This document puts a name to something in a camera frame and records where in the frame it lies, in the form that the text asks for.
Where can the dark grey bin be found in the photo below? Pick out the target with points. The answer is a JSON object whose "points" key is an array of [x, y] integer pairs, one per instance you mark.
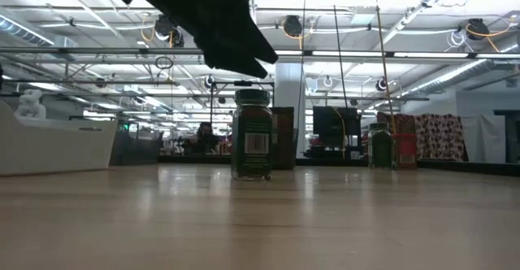
{"points": [[142, 152]]}

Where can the black monitor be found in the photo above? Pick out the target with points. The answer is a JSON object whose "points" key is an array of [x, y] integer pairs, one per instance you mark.
{"points": [[333, 125]]}

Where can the white concrete column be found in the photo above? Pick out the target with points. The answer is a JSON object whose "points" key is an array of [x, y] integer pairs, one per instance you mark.
{"points": [[290, 87]]}

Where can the dark cabinet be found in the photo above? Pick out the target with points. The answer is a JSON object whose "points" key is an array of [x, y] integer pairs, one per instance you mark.
{"points": [[512, 140]]}

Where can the red spice shaker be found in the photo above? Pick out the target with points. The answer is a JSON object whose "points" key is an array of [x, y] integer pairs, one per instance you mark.
{"points": [[407, 150]]}

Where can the silver ceiling duct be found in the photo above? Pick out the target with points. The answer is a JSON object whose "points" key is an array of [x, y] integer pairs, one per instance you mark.
{"points": [[24, 30]]}

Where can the dark red patterned cloth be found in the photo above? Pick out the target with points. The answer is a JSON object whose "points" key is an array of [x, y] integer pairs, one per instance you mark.
{"points": [[404, 123]]}

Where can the white plastic bin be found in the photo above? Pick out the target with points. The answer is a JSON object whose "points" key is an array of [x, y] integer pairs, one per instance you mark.
{"points": [[53, 148]]}

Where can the silver ventilation duct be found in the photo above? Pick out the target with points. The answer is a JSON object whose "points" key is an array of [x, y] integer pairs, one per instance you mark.
{"points": [[447, 77]]}

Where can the red white patterned cloth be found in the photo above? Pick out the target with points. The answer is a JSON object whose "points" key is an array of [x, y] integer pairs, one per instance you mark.
{"points": [[440, 138]]}

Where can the grey translucent bin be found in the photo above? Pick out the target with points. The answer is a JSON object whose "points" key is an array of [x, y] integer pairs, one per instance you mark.
{"points": [[284, 160]]}

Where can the orange brown spice packet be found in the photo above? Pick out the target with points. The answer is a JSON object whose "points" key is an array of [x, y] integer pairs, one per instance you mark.
{"points": [[286, 117]]}

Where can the green spice jar with barcode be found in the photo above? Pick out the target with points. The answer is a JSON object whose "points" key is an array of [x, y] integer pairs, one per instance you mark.
{"points": [[252, 140]]}

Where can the small black ceiling reel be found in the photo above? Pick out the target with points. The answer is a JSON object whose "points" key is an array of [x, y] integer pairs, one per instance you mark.
{"points": [[209, 82], [381, 84]]}

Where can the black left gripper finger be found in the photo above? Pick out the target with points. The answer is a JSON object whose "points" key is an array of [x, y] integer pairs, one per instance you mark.
{"points": [[235, 26], [231, 60]]}

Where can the long aluminium light rail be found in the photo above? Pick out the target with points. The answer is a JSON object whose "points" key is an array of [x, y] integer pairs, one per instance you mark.
{"points": [[122, 50]]}

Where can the brown labelled spice packet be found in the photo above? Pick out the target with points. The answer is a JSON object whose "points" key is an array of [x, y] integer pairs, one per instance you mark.
{"points": [[274, 123]]}

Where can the person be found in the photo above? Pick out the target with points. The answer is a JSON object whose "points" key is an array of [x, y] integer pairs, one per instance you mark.
{"points": [[204, 133]]}

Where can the white lumpy object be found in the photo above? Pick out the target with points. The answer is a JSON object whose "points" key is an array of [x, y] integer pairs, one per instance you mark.
{"points": [[30, 105]]}

